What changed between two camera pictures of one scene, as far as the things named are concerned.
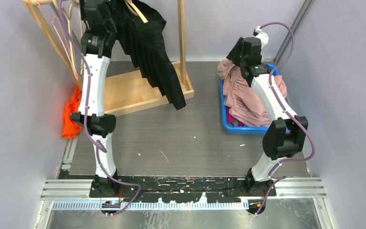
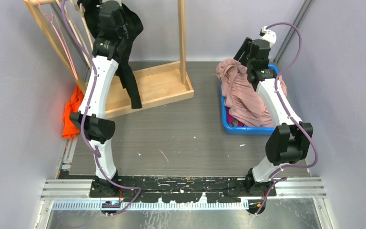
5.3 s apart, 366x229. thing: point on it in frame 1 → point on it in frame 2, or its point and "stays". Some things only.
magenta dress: x=229 y=119 stays
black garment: x=143 y=43 → x=89 y=11
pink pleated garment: x=239 y=98 stays
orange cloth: x=70 y=128 stays
